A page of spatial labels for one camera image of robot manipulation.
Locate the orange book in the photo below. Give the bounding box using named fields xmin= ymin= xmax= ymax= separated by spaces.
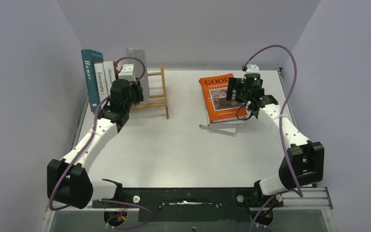
xmin=199 ymin=73 xmax=248 ymax=123

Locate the white Afternoon tea book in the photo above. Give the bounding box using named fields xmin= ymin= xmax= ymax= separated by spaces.
xmin=103 ymin=61 xmax=115 ymax=89

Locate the white Decorate Furniture book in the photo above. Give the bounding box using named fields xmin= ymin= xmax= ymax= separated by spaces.
xmin=94 ymin=62 xmax=109 ymax=102

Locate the grey book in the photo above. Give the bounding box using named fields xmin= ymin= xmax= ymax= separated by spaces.
xmin=199 ymin=110 xmax=245 ymax=136
xmin=126 ymin=48 xmax=150 ymax=100

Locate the teal Humor book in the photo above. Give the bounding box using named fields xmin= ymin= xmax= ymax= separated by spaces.
xmin=81 ymin=49 xmax=103 ymax=113

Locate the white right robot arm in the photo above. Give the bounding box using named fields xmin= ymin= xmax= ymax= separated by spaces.
xmin=226 ymin=73 xmax=325 ymax=206

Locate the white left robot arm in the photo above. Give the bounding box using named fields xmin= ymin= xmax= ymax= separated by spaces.
xmin=46 ymin=79 xmax=144 ymax=211

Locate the wooden book rack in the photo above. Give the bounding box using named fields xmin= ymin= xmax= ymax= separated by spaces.
xmin=132 ymin=65 xmax=169 ymax=119

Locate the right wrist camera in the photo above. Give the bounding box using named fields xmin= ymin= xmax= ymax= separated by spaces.
xmin=242 ymin=64 xmax=259 ymax=74

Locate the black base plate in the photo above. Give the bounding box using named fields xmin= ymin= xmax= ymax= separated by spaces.
xmin=92 ymin=185 xmax=284 ymax=226

